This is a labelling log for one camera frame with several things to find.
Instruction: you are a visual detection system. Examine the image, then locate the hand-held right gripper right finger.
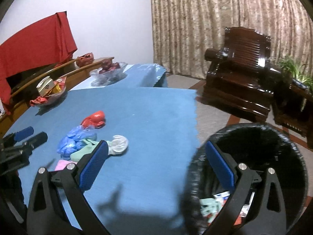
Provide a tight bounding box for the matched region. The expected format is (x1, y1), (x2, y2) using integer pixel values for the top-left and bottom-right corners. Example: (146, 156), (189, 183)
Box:
(205, 140), (288, 235)

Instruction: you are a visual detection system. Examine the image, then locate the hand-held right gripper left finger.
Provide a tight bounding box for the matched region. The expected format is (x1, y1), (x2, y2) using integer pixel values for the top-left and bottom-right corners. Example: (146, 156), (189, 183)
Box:
(26, 140), (109, 235)

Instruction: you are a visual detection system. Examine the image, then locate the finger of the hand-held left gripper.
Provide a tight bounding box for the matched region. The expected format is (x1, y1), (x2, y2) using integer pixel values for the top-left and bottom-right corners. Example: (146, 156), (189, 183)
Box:
(4, 126), (35, 144)
(15, 131), (48, 156)

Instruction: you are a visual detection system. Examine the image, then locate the light green glove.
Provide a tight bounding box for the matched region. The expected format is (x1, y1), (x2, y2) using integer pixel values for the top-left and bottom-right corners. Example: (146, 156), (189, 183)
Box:
(70, 139), (101, 162)

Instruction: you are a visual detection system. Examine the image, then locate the white round mask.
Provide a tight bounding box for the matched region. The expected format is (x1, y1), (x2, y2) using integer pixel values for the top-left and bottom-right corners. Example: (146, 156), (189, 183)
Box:
(108, 135), (129, 156)

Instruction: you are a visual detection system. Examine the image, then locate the blue plastic bags bundle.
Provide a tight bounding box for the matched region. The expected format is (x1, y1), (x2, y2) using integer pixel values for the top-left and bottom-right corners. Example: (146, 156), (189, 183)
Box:
(57, 125), (97, 161)

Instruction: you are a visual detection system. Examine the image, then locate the black-lined trash bin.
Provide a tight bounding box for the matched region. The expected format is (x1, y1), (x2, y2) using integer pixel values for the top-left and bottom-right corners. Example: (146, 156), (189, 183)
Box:
(183, 122), (307, 235)

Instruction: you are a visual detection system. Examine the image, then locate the red plastic bag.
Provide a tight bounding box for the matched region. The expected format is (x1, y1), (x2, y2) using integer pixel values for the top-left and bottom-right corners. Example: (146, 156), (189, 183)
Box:
(81, 111), (106, 129)

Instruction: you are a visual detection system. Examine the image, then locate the glass snack bowl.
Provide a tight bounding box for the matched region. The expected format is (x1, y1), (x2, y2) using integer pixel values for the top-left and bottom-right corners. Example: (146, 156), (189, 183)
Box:
(30, 76), (67, 107)

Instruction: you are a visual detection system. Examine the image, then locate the white and gold carton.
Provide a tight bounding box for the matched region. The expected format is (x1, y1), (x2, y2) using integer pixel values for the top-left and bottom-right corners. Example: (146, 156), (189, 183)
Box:
(36, 76), (55, 96)

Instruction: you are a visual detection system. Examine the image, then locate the black television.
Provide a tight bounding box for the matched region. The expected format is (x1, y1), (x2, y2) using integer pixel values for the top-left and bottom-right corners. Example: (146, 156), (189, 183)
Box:
(6, 62), (59, 91)

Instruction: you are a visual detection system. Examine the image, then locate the dark wooden armchair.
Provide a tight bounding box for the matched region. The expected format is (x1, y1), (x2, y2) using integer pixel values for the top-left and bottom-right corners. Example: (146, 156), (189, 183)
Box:
(201, 26), (282, 123)

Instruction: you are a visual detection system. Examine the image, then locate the glass fruit bowl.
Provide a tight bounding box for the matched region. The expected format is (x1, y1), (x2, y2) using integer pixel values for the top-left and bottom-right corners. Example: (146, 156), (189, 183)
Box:
(89, 62), (128, 87)

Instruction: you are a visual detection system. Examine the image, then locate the dark wooden side table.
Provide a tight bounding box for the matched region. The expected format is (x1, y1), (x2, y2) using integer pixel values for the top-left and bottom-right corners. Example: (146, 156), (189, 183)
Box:
(271, 78), (313, 150)

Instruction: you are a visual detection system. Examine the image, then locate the red cloth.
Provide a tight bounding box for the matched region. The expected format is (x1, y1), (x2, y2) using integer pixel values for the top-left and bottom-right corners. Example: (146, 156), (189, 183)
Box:
(0, 12), (78, 115)

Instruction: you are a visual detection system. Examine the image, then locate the red gift bag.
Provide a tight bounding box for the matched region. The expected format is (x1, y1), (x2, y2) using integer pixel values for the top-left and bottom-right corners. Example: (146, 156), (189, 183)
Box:
(76, 52), (94, 67)

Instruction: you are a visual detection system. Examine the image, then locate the light blue patterned tablecloth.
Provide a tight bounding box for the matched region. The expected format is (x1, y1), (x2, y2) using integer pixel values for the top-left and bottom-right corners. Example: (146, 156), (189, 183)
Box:
(70, 64), (168, 91)

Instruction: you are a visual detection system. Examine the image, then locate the heap of red fruit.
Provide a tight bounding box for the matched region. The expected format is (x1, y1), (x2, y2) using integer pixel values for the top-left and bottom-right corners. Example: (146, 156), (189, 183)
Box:
(98, 59), (121, 74)

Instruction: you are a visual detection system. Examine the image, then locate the blue and white plant pot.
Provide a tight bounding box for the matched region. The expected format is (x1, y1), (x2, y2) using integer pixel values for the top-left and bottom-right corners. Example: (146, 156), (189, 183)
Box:
(292, 78), (309, 89)

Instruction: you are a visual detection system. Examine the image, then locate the green potted plant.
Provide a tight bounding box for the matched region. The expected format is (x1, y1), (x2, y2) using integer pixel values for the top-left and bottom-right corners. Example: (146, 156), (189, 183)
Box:
(277, 55), (313, 89)

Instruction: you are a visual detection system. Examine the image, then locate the beige patterned curtain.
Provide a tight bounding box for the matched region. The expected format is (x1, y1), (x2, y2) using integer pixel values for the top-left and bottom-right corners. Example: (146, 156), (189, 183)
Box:
(146, 0), (313, 79)

